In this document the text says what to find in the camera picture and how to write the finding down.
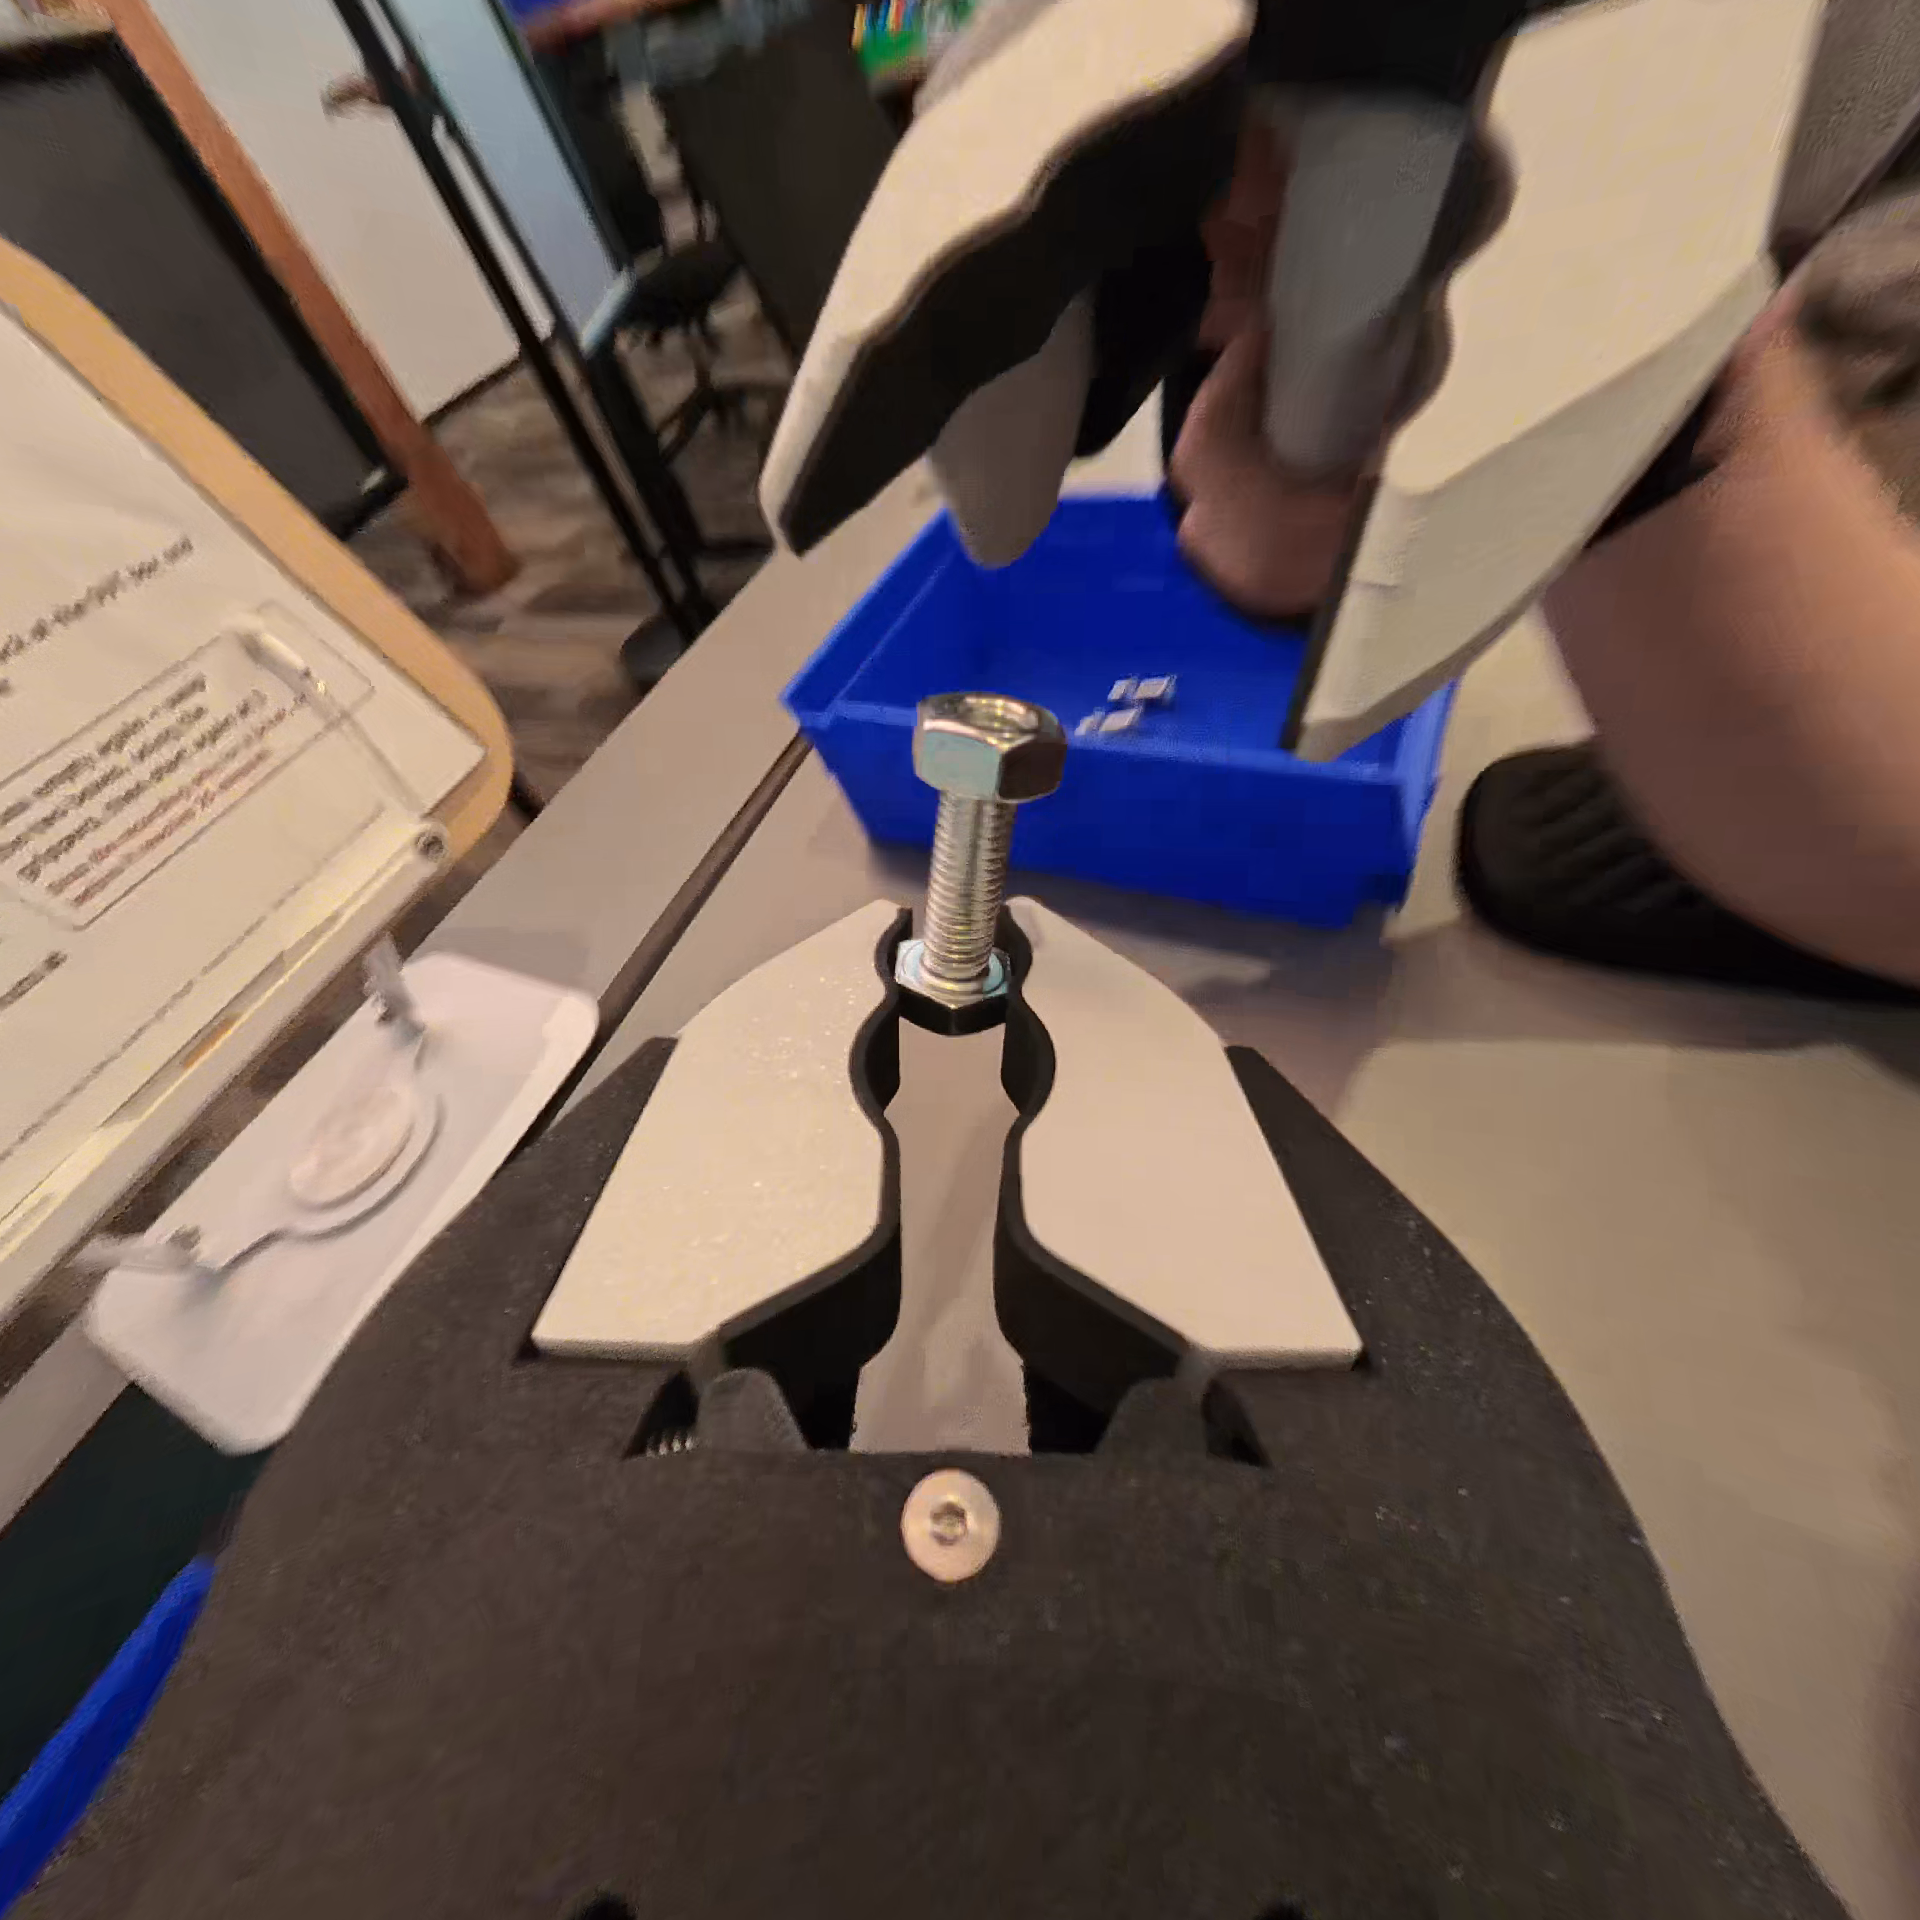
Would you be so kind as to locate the blue plastic bin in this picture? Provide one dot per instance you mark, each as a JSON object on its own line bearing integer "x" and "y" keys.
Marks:
{"x": 90, "y": 1710}
{"x": 1141, "y": 826}

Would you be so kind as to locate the black office chair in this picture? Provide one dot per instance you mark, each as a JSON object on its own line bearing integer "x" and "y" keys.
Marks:
{"x": 781, "y": 181}
{"x": 675, "y": 317}

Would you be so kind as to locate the steel hex nut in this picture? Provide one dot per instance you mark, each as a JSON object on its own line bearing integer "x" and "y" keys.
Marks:
{"x": 1143, "y": 691}
{"x": 990, "y": 751}

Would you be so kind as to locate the paper instruction sheet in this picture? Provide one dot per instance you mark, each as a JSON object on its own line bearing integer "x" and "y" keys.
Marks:
{"x": 150, "y": 675}

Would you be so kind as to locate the black elbow rest pad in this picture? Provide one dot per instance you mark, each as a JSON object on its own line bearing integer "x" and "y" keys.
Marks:
{"x": 1589, "y": 870}

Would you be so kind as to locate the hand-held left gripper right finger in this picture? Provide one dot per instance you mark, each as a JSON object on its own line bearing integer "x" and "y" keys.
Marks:
{"x": 1171, "y": 1184}

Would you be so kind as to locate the black floor sign stand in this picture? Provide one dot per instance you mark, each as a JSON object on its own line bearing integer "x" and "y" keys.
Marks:
{"x": 587, "y": 389}

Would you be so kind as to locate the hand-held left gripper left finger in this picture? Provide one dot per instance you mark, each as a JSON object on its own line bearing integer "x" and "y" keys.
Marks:
{"x": 734, "y": 1171}

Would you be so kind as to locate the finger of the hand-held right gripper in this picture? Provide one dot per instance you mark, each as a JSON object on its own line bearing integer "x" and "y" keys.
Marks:
{"x": 1020, "y": 165}
{"x": 1605, "y": 271}

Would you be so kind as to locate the steel hex bolt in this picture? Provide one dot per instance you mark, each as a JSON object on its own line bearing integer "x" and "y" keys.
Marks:
{"x": 962, "y": 885}

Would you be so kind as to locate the person's right forearm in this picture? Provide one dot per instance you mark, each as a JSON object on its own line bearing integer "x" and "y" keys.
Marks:
{"x": 1771, "y": 675}

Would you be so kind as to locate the wooden beam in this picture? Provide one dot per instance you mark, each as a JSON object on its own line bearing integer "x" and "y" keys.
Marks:
{"x": 346, "y": 329}

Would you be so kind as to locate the person's right hand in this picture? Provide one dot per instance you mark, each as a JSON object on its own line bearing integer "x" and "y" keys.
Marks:
{"x": 1244, "y": 510}

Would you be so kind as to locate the white board stand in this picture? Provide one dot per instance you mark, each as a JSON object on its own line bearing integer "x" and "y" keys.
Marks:
{"x": 452, "y": 1050}

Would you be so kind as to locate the instruction sheet on stand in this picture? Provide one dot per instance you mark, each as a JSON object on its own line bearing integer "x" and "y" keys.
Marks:
{"x": 483, "y": 773}

